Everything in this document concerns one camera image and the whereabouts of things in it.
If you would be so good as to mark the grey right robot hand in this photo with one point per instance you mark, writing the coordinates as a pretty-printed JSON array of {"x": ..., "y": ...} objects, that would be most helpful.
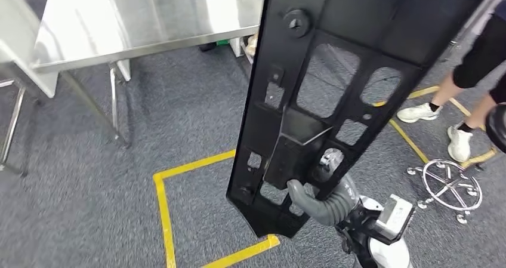
[{"x": 300, "y": 203}]

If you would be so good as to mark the black plastic panel part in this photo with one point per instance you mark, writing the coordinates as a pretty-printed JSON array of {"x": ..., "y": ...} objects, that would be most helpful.
[{"x": 395, "y": 21}]

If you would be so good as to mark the yellow floor tape square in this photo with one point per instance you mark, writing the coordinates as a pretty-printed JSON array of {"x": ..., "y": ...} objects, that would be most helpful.
[
  {"x": 407, "y": 139},
  {"x": 162, "y": 203}
]

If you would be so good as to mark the black stool chrome base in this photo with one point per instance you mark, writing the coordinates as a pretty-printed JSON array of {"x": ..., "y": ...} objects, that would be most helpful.
[{"x": 450, "y": 185}]

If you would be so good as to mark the person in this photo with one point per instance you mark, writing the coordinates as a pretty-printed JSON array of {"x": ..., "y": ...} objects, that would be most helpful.
[{"x": 482, "y": 56}]

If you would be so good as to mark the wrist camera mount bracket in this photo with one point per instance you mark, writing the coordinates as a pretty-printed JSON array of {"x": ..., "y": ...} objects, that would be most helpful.
[{"x": 357, "y": 228}]

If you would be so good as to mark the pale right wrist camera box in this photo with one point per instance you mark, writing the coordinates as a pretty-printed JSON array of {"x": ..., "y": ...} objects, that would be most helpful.
[{"x": 393, "y": 216}]

